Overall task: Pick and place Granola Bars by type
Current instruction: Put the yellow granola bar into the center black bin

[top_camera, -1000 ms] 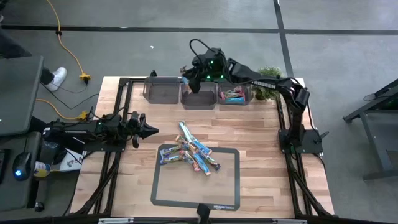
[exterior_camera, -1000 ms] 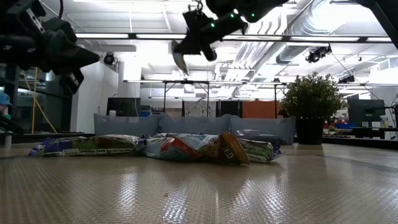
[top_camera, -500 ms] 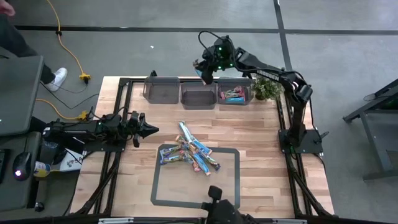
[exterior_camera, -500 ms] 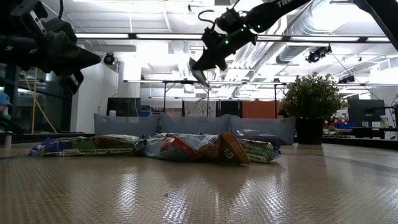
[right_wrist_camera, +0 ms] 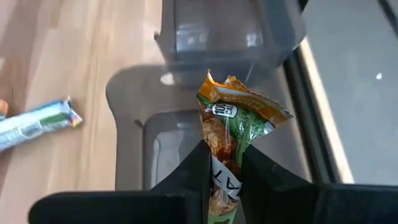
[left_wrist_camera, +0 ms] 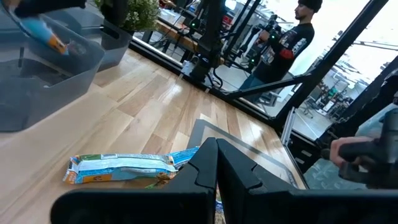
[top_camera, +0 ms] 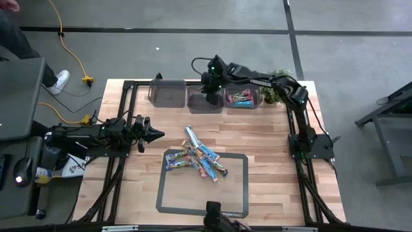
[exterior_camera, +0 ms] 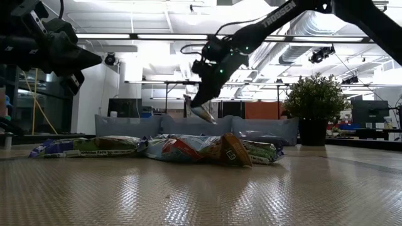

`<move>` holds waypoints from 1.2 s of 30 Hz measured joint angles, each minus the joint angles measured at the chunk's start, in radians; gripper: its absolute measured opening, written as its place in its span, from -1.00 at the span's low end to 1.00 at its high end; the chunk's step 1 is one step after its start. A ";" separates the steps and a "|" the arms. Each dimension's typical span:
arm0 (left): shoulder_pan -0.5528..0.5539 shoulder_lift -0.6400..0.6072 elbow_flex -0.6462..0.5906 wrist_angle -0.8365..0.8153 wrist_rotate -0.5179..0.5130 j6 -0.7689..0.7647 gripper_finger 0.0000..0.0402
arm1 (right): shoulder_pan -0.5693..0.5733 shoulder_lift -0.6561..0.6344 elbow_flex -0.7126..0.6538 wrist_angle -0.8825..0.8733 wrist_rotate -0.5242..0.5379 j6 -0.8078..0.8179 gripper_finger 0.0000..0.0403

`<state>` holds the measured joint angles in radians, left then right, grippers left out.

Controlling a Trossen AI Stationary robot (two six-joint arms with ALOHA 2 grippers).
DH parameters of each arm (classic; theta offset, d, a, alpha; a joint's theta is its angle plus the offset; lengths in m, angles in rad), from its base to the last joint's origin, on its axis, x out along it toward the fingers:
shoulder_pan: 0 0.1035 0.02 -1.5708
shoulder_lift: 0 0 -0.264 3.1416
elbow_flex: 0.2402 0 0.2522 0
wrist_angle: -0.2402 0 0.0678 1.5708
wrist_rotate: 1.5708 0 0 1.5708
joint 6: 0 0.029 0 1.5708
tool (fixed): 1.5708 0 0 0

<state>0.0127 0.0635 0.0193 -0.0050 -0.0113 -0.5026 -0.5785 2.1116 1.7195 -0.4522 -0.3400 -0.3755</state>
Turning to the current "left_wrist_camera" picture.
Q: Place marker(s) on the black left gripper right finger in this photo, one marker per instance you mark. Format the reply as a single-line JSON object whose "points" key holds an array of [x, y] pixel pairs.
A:
{"points": [[311, 208]]}

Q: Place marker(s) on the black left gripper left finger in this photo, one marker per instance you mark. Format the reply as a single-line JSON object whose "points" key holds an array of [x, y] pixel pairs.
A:
{"points": [[140, 208]]}

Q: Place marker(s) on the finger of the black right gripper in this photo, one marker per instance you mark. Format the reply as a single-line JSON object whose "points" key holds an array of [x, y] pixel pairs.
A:
{"points": [[65, 5], [32, 9]]}

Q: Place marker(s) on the person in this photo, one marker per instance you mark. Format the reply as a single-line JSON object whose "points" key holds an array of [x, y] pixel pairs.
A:
{"points": [[280, 56], [326, 174]]}

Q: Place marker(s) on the person's hand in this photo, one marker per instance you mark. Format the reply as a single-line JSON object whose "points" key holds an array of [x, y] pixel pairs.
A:
{"points": [[345, 149]]}

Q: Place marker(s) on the green plant in black pot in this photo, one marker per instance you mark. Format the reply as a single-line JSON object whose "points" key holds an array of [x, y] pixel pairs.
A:
{"points": [[141, 14]]}

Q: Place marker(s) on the wooden table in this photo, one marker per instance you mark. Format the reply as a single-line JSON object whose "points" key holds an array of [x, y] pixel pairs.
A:
{"points": [[174, 34]]}

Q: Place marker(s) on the black background robot rig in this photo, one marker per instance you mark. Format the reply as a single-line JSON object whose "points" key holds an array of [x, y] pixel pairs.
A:
{"points": [[245, 31]]}

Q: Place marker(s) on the silver aluminium bracket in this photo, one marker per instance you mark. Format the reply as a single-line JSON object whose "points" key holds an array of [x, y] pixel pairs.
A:
{"points": [[287, 126]]}

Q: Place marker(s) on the black aluminium table frame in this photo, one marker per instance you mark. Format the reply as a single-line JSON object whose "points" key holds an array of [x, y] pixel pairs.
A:
{"points": [[331, 59]]}

